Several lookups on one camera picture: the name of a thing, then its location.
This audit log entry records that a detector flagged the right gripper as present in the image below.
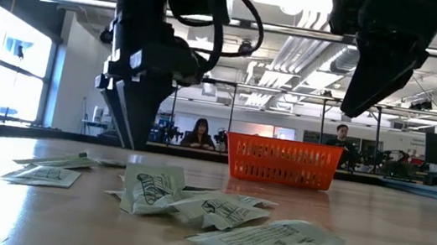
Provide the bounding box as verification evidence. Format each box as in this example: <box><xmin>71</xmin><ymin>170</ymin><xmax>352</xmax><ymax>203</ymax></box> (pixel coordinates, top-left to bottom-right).
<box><xmin>339</xmin><ymin>0</ymin><xmax>437</xmax><ymax>129</ymax></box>

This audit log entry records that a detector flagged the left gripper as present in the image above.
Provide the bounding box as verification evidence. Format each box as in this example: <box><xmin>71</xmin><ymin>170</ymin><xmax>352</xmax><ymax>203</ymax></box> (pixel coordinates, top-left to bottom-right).
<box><xmin>76</xmin><ymin>0</ymin><xmax>191</xmax><ymax>156</ymax></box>

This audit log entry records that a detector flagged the crumpled stevia sweetener packet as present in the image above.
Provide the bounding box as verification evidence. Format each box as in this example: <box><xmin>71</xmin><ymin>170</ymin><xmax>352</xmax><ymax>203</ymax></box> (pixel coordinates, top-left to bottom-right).
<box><xmin>164</xmin><ymin>190</ymin><xmax>273</xmax><ymax>238</ymax></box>

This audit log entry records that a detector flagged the standing person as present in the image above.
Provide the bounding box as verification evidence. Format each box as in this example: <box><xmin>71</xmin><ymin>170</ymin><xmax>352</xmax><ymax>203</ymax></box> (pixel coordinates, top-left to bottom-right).
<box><xmin>322</xmin><ymin>122</ymin><xmax>358</xmax><ymax>170</ymax></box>

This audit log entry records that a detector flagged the seated person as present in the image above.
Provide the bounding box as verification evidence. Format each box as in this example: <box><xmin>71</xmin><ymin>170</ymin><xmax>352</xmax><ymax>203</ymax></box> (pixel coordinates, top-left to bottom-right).
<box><xmin>180</xmin><ymin>116</ymin><xmax>220</xmax><ymax>152</ymax></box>

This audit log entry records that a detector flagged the overhead light bar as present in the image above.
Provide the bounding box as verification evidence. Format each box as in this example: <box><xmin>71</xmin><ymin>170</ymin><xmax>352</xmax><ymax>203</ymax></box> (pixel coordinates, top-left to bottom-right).
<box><xmin>34</xmin><ymin>0</ymin><xmax>437</xmax><ymax>57</ymax></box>

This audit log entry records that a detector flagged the black round ceiling fixture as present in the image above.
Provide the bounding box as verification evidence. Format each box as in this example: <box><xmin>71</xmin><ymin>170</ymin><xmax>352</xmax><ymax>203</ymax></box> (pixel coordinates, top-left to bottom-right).
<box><xmin>237</xmin><ymin>39</ymin><xmax>255</xmax><ymax>59</ymax></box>

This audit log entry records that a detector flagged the orange plastic slotted basket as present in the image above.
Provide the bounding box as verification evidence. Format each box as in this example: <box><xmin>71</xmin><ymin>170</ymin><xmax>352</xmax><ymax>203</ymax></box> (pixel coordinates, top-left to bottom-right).
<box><xmin>221</xmin><ymin>131</ymin><xmax>346</xmax><ymax>194</ymax></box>

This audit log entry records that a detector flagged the silver ventilation duct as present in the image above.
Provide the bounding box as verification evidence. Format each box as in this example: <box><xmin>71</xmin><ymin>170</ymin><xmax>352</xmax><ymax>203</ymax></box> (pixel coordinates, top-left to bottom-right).
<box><xmin>329</xmin><ymin>42</ymin><xmax>363</xmax><ymax>76</ymax></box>

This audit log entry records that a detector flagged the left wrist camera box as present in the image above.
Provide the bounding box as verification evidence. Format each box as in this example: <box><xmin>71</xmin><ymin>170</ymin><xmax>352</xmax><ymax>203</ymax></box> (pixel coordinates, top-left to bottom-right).
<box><xmin>125</xmin><ymin>29</ymin><xmax>213</xmax><ymax>91</ymax></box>

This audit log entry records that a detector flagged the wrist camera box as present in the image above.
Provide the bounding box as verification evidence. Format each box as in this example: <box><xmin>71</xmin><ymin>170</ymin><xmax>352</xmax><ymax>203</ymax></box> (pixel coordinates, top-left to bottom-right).
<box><xmin>125</xmin><ymin>29</ymin><xmax>213</xmax><ymax>91</ymax></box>
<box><xmin>326</xmin><ymin>0</ymin><xmax>369</xmax><ymax>39</ymax></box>

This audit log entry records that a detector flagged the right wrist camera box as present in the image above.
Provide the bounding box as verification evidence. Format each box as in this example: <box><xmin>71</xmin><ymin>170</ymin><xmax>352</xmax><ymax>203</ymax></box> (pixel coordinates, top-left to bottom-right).
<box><xmin>326</xmin><ymin>0</ymin><xmax>369</xmax><ymax>39</ymax></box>

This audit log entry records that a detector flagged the black metal rig frame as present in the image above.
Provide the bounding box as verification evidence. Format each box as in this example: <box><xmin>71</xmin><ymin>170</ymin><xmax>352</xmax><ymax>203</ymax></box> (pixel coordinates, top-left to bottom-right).
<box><xmin>193</xmin><ymin>76</ymin><xmax>385</xmax><ymax>174</ymax></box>

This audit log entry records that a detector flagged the left black camera cable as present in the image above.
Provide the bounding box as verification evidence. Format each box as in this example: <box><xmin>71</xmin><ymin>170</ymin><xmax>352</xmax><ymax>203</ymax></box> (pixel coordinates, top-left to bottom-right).
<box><xmin>157</xmin><ymin>0</ymin><xmax>270</xmax><ymax>82</ymax></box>

